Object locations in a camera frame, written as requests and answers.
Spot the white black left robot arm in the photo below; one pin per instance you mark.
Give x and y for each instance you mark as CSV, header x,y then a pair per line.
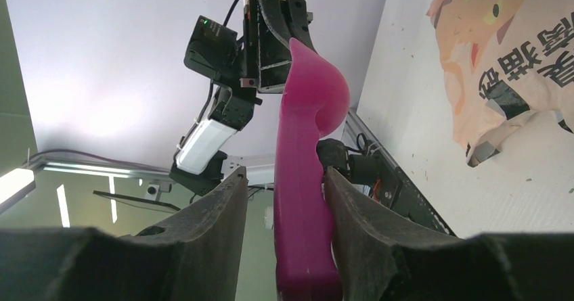
x,y
198,160

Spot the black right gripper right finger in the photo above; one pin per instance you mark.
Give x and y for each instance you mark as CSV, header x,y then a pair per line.
x,y
381,255

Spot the magenta plastic scoop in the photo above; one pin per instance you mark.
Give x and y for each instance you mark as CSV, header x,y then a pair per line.
x,y
314,104

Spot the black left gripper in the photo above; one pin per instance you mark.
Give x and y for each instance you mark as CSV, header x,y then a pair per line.
x,y
260,58

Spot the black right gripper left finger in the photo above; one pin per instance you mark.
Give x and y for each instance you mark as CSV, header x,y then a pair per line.
x,y
192,255

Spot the pink cat litter bag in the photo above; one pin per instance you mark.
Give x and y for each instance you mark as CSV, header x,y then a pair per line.
x,y
503,62

